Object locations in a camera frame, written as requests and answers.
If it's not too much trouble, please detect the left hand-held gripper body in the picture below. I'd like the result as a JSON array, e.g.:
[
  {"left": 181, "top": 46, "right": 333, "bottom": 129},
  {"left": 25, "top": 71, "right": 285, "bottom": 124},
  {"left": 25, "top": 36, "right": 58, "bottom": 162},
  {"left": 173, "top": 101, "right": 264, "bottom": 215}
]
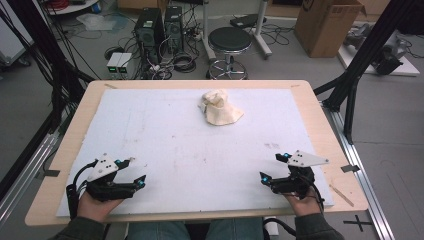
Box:
[{"left": 84, "top": 152, "right": 139, "bottom": 203}]

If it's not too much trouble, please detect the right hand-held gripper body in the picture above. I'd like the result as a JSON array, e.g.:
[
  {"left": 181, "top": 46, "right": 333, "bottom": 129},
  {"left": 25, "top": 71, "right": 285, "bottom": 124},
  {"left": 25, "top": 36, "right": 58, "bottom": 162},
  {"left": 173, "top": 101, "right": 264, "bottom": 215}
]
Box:
[{"left": 269, "top": 149, "right": 331, "bottom": 200}]

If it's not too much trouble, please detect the cream printed cloth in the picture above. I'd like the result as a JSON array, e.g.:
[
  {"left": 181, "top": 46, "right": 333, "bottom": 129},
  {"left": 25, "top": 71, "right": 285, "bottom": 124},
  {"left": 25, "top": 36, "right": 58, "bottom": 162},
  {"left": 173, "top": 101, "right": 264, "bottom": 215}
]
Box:
[{"left": 198, "top": 88, "right": 245, "bottom": 127}]

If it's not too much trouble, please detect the person's left hand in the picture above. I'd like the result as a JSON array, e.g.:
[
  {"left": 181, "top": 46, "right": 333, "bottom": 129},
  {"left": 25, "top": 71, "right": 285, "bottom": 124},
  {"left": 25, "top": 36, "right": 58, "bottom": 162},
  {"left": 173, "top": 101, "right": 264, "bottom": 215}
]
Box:
[{"left": 77, "top": 190, "right": 125, "bottom": 223}]

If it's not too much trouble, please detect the person's right hand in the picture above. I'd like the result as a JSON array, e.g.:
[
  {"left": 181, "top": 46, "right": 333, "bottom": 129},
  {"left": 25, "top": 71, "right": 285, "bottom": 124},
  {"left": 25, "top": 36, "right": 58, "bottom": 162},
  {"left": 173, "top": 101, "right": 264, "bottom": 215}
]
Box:
[{"left": 284, "top": 187, "right": 323, "bottom": 218}]

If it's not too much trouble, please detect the thin wooden stick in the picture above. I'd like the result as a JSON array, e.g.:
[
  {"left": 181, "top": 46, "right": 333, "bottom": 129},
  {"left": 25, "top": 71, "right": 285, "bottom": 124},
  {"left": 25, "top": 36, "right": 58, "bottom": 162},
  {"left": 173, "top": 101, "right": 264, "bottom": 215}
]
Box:
[{"left": 329, "top": 184, "right": 355, "bottom": 208}]

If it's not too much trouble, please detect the white power strip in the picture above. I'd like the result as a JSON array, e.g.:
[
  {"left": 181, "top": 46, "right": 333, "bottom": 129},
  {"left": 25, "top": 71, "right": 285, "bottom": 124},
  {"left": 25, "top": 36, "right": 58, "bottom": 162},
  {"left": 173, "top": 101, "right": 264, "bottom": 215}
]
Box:
[{"left": 264, "top": 216, "right": 280, "bottom": 238}]

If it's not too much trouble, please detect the person's left leg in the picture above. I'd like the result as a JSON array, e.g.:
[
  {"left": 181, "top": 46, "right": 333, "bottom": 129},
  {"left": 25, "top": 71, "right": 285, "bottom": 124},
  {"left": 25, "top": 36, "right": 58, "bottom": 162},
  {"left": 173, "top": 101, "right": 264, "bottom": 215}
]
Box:
[{"left": 127, "top": 218, "right": 193, "bottom": 240}]

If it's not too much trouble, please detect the person's leg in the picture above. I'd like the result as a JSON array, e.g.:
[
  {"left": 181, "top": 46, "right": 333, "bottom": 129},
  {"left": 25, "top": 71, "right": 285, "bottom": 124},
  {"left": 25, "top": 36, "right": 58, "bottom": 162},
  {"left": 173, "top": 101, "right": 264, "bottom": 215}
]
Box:
[
  {"left": 127, "top": 218, "right": 193, "bottom": 240},
  {"left": 204, "top": 218, "right": 265, "bottom": 240}
]

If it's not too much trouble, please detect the person's right leg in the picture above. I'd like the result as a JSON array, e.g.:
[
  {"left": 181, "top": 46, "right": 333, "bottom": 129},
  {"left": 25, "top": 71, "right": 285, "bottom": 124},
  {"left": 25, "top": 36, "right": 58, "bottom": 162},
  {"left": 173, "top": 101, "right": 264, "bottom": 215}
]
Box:
[{"left": 204, "top": 218, "right": 265, "bottom": 240}]

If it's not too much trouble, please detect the light wooden table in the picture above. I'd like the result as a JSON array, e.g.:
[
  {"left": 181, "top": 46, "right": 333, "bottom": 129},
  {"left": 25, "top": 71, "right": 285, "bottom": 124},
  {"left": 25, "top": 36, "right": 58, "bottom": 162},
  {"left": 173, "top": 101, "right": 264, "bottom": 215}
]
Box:
[{"left": 24, "top": 79, "right": 369, "bottom": 228}]

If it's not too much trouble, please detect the white foam mat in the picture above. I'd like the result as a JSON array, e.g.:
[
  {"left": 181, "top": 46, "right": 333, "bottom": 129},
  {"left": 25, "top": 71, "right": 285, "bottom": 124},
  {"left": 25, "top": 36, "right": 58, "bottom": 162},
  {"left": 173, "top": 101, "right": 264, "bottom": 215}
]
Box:
[{"left": 55, "top": 88, "right": 335, "bottom": 218}]

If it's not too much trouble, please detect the black tape cross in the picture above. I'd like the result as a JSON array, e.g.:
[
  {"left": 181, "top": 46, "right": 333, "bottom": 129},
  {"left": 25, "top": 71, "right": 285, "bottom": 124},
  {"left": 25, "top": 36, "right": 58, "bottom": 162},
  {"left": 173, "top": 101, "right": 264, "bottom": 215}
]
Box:
[{"left": 342, "top": 214, "right": 373, "bottom": 233}]

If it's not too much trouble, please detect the white power supply box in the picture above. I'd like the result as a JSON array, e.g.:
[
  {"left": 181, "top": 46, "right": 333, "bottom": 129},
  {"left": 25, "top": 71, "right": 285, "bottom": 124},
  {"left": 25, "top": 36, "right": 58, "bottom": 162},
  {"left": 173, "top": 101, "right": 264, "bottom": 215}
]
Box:
[
  {"left": 116, "top": 52, "right": 134, "bottom": 76},
  {"left": 106, "top": 52, "right": 124, "bottom": 76}
]

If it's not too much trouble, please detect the white stand leg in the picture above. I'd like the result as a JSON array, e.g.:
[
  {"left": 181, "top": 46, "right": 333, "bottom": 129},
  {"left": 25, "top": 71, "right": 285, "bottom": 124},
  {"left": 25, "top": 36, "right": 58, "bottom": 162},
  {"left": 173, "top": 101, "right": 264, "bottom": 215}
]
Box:
[
  {"left": 252, "top": 0, "right": 273, "bottom": 60},
  {"left": 201, "top": 0, "right": 218, "bottom": 63}
]

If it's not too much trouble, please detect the black round stool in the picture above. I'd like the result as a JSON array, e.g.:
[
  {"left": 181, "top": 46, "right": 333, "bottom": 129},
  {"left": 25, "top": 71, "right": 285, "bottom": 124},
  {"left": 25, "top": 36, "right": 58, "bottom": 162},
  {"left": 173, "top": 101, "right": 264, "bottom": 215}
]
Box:
[{"left": 206, "top": 26, "right": 254, "bottom": 81}]

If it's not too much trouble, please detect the black computer tower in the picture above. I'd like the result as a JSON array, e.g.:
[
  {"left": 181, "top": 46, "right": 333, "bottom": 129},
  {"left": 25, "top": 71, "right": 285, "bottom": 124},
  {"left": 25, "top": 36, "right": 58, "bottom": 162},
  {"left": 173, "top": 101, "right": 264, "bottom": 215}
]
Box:
[
  {"left": 163, "top": 4, "right": 185, "bottom": 56},
  {"left": 134, "top": 7, "right": 165, "bottom": 64}
]

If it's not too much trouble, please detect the brown cardboard box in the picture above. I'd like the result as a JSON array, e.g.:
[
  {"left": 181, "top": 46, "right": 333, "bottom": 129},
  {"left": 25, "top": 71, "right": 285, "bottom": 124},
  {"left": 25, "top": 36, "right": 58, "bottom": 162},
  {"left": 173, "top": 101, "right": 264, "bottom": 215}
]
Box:
[{"left": 294, "top": 0, "right": 368, "bottom": 59}]

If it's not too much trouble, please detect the black flat pedal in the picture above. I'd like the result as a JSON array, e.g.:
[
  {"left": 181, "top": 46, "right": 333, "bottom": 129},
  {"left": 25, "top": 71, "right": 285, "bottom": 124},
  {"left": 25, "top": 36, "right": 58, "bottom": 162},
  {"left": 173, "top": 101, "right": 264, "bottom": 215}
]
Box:
[{"left": 229, "top": 13, "right": 268, "bottom": 30}]

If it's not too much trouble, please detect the clear plastic bag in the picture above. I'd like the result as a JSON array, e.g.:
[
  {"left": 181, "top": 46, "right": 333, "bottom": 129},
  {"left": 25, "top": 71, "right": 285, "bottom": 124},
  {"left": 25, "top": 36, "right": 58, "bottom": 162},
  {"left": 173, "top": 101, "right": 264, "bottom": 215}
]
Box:
[{"left": 75, "top": 12, "right": 117, "bottom": 32}]

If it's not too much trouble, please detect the white board with grey devices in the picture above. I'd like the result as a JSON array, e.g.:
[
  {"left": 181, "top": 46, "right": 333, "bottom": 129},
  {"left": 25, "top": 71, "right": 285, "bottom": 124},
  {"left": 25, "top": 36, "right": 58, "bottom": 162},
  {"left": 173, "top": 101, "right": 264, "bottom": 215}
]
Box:
[{"left": 337, "top": 23, "right": 421, "bottom": 78}]

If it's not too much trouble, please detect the white round table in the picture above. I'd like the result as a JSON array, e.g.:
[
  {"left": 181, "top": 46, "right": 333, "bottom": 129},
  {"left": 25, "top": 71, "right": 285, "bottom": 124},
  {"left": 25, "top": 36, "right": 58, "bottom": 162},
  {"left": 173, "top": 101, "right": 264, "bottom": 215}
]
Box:
[{"left": 45, "top": 0, "right": 101, "bottom": 16}]

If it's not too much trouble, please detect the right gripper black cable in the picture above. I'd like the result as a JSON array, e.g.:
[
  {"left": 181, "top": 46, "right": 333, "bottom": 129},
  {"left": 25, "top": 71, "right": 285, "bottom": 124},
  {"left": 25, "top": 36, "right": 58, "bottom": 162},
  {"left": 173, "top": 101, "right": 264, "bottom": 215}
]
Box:
[{"left": 306, "top": 181, "right": 326, "bottom": 215}]

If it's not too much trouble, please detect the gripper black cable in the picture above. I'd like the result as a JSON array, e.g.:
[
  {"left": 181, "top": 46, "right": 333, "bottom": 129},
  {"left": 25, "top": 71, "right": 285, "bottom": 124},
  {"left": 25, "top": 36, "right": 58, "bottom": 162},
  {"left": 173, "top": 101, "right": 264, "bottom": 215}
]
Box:
[
  {"left": 65, "top": 159, "right": 99, "bottom": 221},
  {"left": 306, "top": 181, "right": 326, "bottom": 215}
]

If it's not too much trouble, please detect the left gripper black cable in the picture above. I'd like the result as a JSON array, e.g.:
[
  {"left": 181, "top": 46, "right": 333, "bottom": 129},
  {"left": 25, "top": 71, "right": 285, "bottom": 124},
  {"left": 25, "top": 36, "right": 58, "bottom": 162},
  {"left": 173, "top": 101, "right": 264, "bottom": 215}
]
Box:
[{"left": 65, "top": 159, "right": 99, "bottom": 221}]

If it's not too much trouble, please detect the aluminium rail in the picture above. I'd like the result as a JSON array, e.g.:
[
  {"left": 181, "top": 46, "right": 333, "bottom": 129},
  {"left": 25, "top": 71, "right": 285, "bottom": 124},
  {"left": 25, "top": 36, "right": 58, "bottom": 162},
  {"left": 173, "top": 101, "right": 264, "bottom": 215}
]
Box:
[
  {"left": 320, "top": 100, "right": 396, "bottom": 240},
  {"left": 0, "top": 131, "right": 62, "bottom": 228}
]

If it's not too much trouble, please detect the coiled black cable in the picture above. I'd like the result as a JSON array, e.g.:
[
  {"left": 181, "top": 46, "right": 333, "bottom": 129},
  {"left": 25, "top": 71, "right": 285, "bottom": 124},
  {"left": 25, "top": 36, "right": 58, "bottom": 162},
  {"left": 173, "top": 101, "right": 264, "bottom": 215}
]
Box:
[{"left": 172, "top": 52, "right": 198, "bottom": 74}]

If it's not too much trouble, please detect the black metal frame stand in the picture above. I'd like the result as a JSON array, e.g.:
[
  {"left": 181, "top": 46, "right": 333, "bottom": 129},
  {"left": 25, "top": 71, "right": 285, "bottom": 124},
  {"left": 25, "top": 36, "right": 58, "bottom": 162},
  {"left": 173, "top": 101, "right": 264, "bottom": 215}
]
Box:
[
  {"left": 0, "top": 0, "right": 97, "bottom": 135},
  {"left": 313, "top": 0, "right": 424, "bottom": 146}
]

